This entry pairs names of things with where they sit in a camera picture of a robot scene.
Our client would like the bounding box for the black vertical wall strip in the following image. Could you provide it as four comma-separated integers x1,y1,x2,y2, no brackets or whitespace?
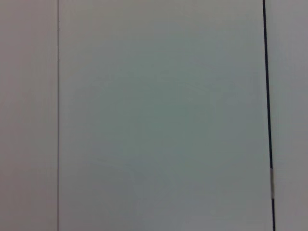
262,0,276,231

